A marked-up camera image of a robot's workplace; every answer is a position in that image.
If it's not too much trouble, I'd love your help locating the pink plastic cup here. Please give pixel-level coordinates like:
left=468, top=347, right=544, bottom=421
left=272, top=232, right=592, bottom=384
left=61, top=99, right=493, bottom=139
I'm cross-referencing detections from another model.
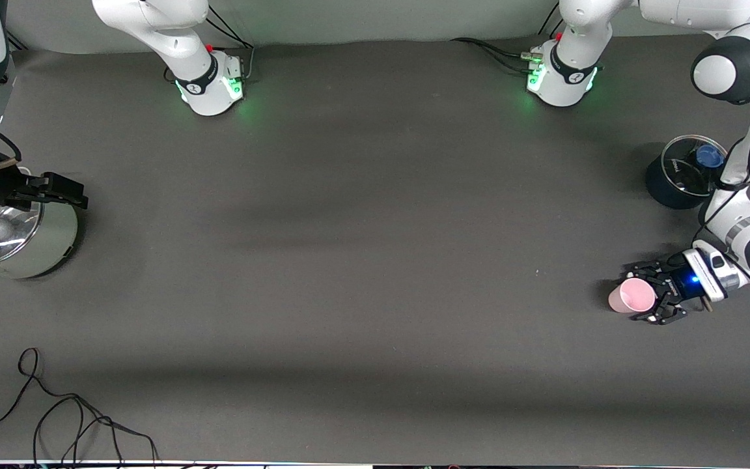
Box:
left=608, top=277, right=658, bottom=315

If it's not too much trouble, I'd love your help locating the glass lid with steel knob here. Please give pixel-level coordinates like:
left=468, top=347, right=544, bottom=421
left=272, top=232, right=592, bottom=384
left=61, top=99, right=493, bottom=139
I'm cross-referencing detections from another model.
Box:
left=0, top=201, right=44, bottom=266

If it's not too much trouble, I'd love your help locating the pale green cooking pot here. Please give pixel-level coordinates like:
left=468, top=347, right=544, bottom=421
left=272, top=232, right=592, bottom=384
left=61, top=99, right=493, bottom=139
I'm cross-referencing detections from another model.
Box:
left=0, top=199, right=80, bottom=282

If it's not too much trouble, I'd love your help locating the dark blue saucepan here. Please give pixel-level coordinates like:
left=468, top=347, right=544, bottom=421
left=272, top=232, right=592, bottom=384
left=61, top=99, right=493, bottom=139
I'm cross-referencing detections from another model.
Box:
left=645, top=135, right=738, bottom=210

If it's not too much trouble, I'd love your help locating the glass lid with blue knob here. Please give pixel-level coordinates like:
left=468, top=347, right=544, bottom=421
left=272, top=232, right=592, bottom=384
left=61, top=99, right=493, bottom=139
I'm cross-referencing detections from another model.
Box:
left=661, top=135, right=731, bottom=196

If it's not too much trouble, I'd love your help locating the dark grey table cloth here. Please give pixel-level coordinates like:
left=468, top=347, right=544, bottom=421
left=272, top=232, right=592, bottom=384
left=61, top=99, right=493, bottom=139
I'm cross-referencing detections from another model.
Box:
left=0, top=25, right=750, bottom=464

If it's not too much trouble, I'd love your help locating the thin black loose cable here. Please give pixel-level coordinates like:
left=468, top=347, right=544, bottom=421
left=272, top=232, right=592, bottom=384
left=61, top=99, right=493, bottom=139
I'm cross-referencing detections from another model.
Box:
left=0, top=347, right=160, bottom=466

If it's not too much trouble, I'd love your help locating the black arm base cable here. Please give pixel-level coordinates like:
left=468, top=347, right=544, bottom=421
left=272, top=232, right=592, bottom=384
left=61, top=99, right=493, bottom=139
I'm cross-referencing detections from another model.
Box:
left=449, top=36, right=536, bottom=74
left=539, top=3, right=566, bottom=40
left=203, top=5, right=257, bottom=83

